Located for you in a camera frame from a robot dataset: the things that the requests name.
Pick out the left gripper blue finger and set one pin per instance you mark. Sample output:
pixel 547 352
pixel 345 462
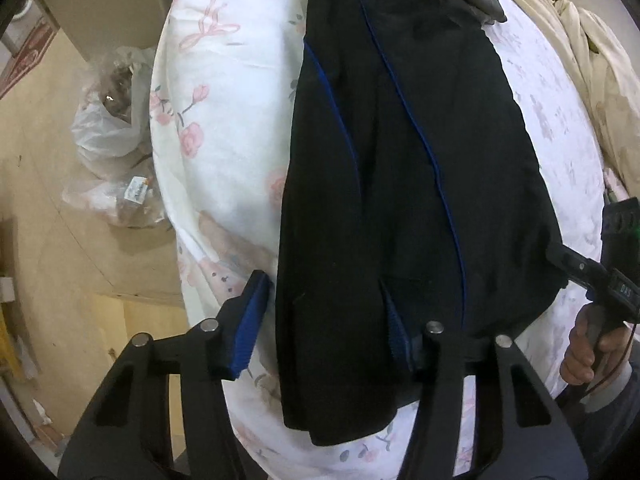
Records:
pixel 239 321

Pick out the red floor mat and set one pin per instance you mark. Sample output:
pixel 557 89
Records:
pixel 28 57

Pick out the black shorts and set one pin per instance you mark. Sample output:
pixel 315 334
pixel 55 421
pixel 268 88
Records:
pixel 413 195

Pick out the white plastic bag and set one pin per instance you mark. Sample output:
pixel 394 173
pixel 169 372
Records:
pixel 112 135

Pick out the cream quilt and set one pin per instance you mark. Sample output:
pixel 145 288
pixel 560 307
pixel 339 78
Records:
pixel 602 73

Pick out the right hand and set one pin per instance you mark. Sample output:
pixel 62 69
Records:
pixel 577 367

